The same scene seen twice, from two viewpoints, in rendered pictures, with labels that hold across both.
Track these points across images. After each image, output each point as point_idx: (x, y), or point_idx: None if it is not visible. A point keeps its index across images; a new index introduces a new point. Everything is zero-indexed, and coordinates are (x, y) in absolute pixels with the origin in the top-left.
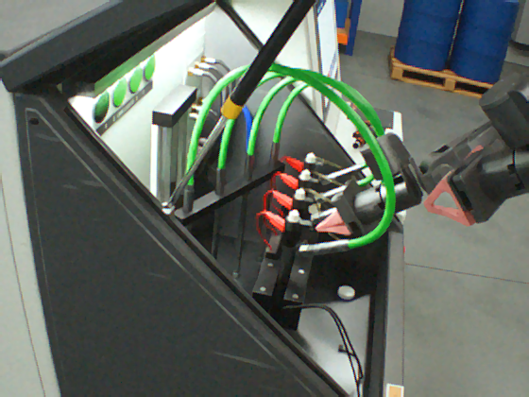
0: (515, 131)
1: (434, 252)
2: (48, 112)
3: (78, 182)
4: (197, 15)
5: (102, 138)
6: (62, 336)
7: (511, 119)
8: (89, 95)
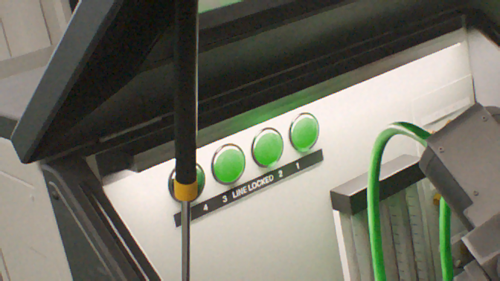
0: (460, 216)
1: None
2: (61, 186)
3: (95, 269)
4: (405, 54)
5: (201, 222)
6: None
7: (447, 194)
8: (133, 169)
